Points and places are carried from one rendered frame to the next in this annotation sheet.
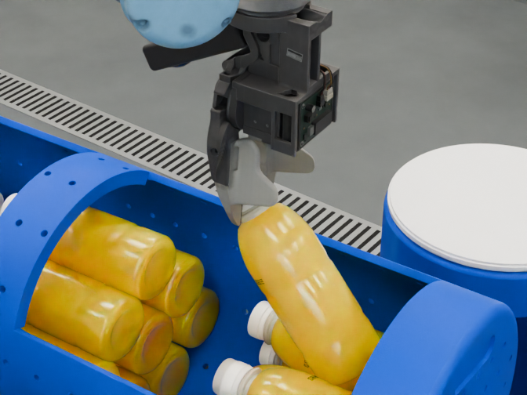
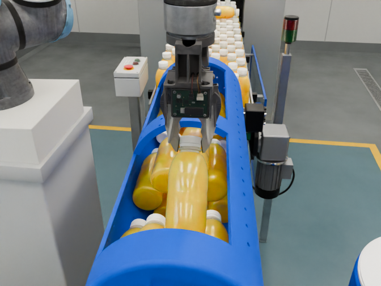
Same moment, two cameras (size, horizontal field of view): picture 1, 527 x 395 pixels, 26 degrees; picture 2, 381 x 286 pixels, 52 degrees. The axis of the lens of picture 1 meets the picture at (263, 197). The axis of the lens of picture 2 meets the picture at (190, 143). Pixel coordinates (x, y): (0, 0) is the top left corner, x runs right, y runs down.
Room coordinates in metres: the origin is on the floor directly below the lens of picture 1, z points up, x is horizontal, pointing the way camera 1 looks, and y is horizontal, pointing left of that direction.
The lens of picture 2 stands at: (0.57, -0.50, 1.63)
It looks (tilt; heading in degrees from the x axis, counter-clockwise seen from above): 30 degrees down; 61
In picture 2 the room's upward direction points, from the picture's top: straight up
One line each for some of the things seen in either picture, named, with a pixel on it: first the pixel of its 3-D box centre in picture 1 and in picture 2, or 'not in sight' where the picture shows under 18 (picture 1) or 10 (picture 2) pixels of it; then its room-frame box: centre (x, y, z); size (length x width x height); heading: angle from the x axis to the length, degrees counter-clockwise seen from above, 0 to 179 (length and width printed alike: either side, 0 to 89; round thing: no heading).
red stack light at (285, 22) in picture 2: not in sight; (290, 23); (1.74, 0.75, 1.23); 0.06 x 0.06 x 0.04
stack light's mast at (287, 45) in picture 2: not in sight; (288, 36); (1.74, 0.75, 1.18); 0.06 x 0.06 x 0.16
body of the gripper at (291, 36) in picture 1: (273, 68); (189, 73); (0.84, -0.01, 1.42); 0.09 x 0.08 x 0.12; 57
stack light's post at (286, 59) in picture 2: not in sight; (272, 160); (1.74, 0.75, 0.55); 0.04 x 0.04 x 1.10; 57
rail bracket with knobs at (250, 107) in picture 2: not in sight; (252, 118); (1.42, 0.55, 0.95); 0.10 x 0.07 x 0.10; 147
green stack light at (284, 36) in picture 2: not in sight; (289, 34); (1.74, 0.75, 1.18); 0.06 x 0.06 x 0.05
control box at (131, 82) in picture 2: not in sight; (132, 75); (1.10, 0.95, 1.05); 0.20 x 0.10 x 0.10; 57
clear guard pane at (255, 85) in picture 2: not in sight; (254, 111); (1.80, 1.01, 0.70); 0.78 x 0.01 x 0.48; 57
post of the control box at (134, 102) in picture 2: not in sight; (140, 184); (1.10, 0.95, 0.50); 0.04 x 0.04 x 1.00; 57
